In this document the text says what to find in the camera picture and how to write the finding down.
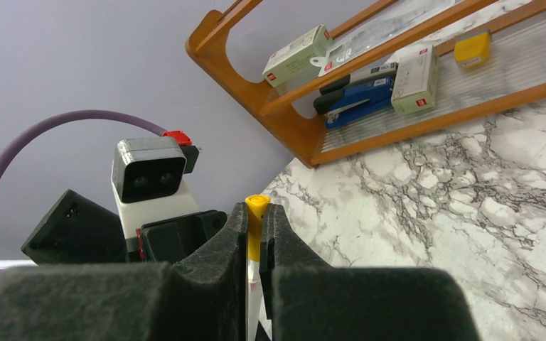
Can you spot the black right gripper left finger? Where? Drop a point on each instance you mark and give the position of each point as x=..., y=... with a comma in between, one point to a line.
x=203, y=297

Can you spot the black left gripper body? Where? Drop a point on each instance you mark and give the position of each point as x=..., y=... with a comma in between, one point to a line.
x=174, y=239

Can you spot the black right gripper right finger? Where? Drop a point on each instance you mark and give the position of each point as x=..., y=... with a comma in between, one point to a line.
x=306, y=298

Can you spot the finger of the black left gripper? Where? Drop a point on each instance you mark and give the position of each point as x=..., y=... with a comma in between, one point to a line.
x=76, y=230

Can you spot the yellow marker cap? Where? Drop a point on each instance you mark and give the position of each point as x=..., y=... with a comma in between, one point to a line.
x=256, y=208

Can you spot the white red-tipped marker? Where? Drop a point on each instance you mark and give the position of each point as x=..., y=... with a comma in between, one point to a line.
x=255, y=298

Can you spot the green white small box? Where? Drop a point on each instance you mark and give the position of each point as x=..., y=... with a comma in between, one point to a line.
x=295, y=58

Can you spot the wooden shelf rack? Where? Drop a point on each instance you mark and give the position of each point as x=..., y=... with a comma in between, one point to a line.
x=513, y=75

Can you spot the green white book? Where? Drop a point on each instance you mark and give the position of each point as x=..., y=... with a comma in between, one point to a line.
x=415, y=86

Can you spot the yellow tape measure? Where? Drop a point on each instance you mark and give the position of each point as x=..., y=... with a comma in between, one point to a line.
x=473, y=50

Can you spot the white calculator box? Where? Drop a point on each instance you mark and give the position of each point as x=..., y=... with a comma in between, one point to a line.
x=376, y=31

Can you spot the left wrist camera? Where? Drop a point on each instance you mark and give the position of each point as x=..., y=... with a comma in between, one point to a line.
x=147, y=183

